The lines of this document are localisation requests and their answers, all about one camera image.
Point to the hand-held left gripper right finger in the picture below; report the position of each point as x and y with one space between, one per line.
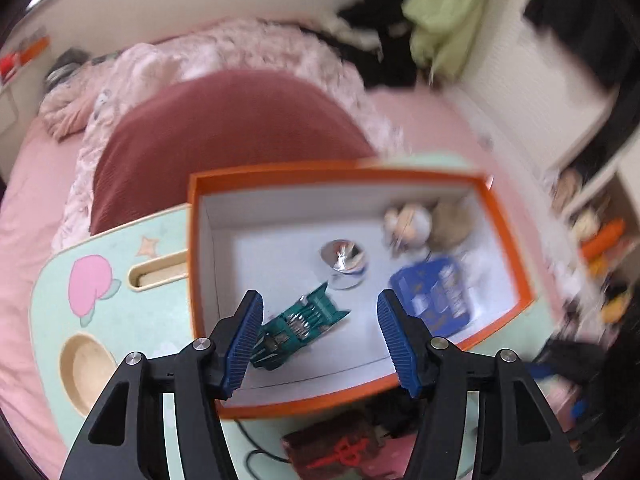
400 345

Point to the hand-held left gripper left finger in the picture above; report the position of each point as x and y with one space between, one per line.
245 340

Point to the green toy truck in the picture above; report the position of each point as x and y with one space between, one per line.
300 322

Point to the blue tin box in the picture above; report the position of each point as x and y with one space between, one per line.
440 295

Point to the black fabric bundle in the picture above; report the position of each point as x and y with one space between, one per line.
395 417

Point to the orange cardboard box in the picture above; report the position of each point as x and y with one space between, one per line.
300 402

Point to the chrome sink plug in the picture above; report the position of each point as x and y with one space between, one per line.
342 260

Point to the white fur pompom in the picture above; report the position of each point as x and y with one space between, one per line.
410 222

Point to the mint green cartoon desktop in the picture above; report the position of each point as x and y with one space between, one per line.
160 305

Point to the dark red pillow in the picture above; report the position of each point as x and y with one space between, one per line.
225 125

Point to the orange toy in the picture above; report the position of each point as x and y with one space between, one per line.
605 237

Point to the black clothes pile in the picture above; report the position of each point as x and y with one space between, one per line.
385 60

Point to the pink floral quilt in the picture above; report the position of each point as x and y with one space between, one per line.
240 47

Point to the white shelf unit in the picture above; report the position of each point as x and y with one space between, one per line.
550 85

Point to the grey folded garment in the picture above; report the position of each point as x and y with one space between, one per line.
65 67

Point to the light green hanging cloth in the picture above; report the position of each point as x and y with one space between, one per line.
450 5

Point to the orange storage bin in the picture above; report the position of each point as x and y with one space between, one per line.
35 49

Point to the red container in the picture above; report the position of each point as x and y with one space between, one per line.
7 65

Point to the dark hanging cloth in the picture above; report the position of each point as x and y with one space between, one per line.
590 15

